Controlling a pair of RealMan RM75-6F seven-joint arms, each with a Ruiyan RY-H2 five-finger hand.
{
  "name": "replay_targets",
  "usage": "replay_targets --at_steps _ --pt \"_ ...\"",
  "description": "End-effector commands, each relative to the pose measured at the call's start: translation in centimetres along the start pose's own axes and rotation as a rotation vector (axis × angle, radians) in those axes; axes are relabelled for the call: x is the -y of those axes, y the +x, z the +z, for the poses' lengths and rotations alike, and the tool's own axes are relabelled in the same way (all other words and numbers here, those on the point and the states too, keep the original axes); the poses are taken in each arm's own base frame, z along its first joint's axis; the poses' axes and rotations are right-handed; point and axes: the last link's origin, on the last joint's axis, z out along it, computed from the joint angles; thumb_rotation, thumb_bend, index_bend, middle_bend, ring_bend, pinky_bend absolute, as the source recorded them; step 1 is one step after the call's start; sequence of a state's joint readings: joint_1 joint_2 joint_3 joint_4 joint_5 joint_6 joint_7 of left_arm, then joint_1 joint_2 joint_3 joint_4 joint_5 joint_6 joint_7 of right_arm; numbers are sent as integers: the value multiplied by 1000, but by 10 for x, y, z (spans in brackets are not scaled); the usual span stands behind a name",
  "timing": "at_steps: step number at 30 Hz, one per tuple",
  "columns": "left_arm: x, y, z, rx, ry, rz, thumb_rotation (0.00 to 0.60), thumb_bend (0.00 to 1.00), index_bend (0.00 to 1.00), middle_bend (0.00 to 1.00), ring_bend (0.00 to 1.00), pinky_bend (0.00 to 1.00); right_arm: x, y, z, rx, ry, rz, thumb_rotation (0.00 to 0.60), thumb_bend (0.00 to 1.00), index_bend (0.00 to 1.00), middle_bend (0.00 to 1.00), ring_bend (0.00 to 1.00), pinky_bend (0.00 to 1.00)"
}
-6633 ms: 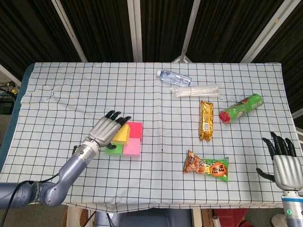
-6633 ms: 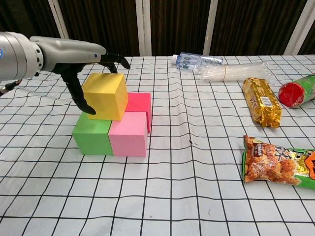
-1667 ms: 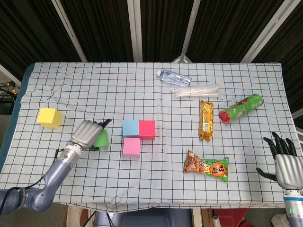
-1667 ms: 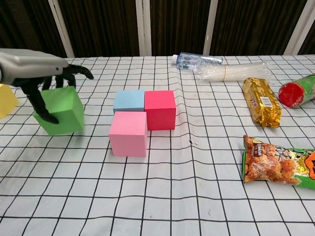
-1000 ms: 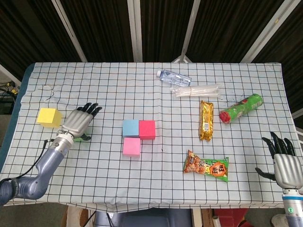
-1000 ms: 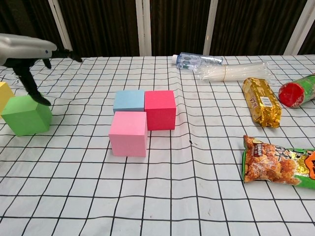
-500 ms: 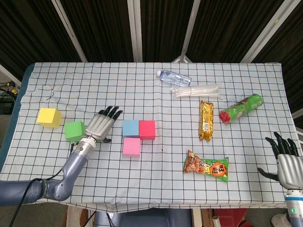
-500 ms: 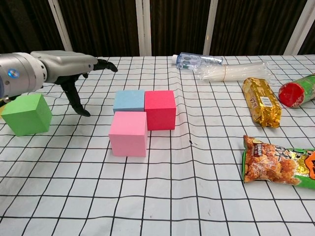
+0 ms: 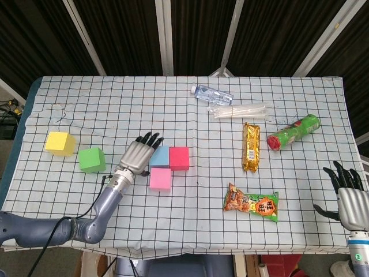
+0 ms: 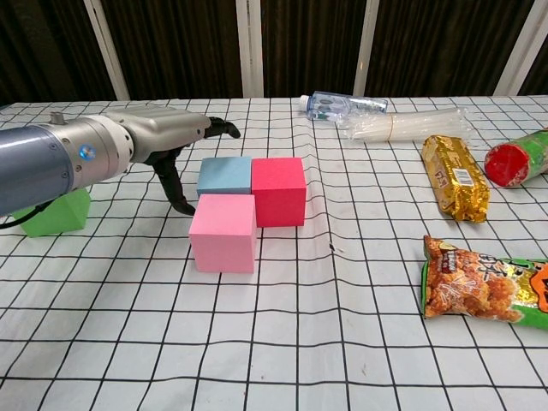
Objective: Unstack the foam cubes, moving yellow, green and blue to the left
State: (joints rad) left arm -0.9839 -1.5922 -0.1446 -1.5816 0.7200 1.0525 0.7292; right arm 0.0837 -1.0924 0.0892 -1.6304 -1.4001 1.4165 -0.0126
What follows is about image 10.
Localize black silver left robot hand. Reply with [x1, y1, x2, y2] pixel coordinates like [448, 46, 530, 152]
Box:
[106, 106, 241, 217]

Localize red foam cube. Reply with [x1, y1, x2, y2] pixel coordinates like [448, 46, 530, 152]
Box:
[250, 157, 307, 228]

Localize green foam cube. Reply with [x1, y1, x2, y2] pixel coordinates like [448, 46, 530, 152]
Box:
[11, 187, 92, 237]

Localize light blue foam cube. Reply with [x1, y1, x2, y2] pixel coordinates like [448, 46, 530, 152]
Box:
[196, 156, 253, 198]

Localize pink foam cube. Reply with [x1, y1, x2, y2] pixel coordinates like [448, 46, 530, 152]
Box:
[188, 193, 258, 274]

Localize clear plastic water bottle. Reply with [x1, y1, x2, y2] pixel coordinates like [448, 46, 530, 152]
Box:
[298, 91, 389, 122]

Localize white black-grid tablecloth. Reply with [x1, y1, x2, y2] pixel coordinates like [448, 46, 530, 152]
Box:
[0, 94, 548, 411]

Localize clear pack of straws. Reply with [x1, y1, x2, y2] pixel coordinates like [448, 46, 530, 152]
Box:
[337, 106, 474, 142]

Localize gold foil biscuit pack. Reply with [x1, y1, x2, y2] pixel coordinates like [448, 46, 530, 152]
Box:
[421, 134, 491, 224]

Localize green can with red lid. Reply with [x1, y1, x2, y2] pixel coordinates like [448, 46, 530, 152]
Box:
[484, 128, 548, 189]

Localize green fried snack bag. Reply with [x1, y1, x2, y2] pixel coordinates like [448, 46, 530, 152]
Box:
[421, 234, 548, 331]

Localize white slanted frame post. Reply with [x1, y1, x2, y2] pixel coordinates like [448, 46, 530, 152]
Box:
[351, 0, 381, 98]
[83, 0, 131, 102]
[491, 0, 548, 96]

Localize white double upright post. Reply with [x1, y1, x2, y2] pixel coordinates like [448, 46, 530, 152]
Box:
[235, 0, 265, 98]

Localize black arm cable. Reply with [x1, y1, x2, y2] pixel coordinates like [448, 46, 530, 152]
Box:
[0, 203, 49, 229]

